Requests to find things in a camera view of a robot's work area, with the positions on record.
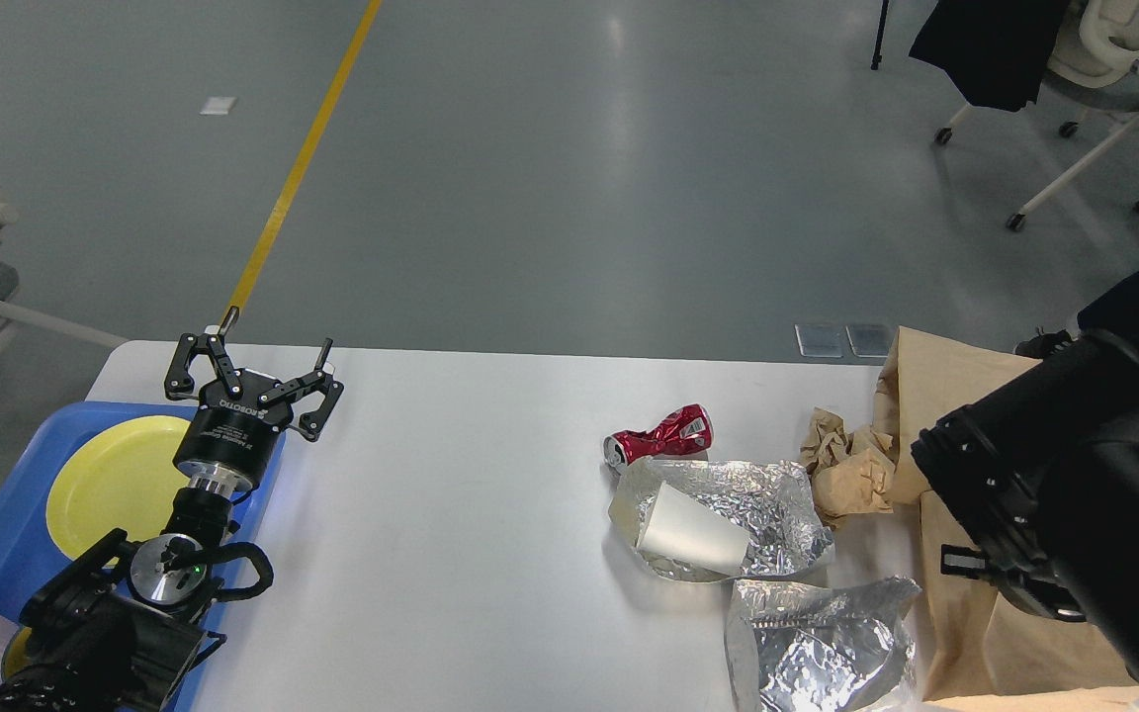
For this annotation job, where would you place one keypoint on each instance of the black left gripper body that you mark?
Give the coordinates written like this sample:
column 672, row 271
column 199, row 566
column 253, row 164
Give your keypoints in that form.
column 232, row 437

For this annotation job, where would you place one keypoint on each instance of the yellow plastic plate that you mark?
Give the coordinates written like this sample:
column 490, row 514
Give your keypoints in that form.
column 124, row 478

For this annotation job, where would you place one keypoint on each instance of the dark teal mug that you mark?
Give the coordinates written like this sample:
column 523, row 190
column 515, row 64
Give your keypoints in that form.
column 16, row 656

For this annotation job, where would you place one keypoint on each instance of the brown paper bag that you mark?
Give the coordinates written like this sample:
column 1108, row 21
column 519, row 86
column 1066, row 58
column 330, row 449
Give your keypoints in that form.
column 985, row 650
column 923, row 379

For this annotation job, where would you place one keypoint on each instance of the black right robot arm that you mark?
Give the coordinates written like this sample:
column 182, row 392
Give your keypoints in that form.
column 1043, row 476

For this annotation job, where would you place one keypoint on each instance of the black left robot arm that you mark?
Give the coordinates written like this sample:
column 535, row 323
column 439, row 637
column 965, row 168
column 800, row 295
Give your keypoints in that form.
column 126, row 621

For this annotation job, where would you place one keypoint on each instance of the blue plastic tray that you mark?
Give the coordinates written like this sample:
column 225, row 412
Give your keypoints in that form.
column 28, row 558

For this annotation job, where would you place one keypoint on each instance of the crushed red soda can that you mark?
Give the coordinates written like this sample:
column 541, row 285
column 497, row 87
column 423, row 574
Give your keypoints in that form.
column 684, row 432

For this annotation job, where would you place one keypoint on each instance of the white paper cup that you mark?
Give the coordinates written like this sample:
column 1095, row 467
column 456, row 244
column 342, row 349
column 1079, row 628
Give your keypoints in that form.
column 678, row 527

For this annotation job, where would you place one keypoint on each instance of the crumpled silver foil bag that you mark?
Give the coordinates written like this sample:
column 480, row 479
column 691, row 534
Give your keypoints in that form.
column 773, row 502

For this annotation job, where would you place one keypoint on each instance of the left metal floor plate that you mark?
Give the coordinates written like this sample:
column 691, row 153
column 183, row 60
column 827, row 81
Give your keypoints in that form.
column 819, row 340

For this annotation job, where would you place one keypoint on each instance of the metal floor plate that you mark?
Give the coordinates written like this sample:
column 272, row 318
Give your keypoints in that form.
column 819, row 340
column 870, row 341

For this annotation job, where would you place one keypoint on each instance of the silver foil bag front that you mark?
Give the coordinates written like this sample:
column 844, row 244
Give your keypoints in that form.
column 791, row 646

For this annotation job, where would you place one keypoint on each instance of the crumpled brown paper ball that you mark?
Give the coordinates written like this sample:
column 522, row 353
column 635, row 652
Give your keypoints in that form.
column 850, row 472

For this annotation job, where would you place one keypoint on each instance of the right metal floor plate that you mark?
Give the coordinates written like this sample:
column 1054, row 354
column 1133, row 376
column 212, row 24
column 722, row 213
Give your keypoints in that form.
column 870, row 341

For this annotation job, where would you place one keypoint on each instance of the black jacket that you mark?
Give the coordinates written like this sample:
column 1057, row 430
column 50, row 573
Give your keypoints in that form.
column 994, row 52

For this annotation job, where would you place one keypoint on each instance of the white office chair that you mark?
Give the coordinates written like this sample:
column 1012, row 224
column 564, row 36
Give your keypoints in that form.
column 1094, row 64

